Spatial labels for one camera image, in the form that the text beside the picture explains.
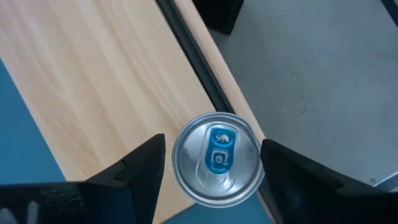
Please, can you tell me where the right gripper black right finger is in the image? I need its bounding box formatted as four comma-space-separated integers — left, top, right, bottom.
261, 139, 398, 224

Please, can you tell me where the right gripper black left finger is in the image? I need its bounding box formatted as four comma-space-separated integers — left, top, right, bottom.
0, 134, 166, 224

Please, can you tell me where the silver blue slim energy can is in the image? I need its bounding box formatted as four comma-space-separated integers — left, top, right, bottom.
171, 111, 266, 208

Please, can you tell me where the black perforated case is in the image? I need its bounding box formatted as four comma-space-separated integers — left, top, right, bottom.
192, 0, 245, 35

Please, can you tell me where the wooden shelf black wire frame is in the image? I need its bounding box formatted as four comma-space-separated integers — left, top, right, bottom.
0, 0, 218, 224

